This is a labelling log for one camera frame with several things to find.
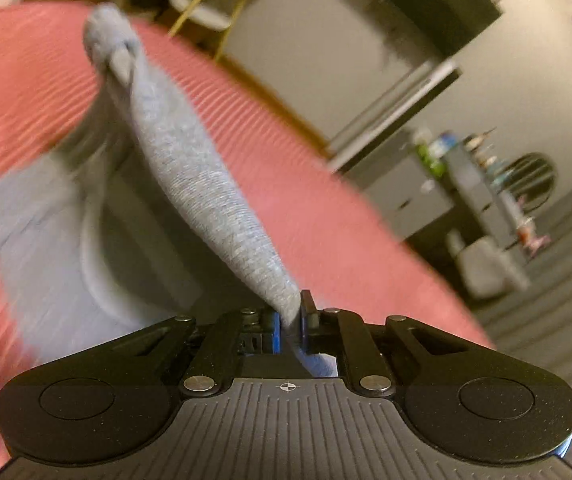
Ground grey sweatpants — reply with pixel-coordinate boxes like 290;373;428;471
0;1;340;378

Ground grey cabinet with knob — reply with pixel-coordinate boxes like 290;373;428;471
347;152;454;240

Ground white shell shaped chair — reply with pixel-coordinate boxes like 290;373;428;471
445;230;531;300

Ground grey dressing table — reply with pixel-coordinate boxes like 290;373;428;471
443;132;549;270

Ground white blue container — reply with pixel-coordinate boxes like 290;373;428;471
427;131;459;160

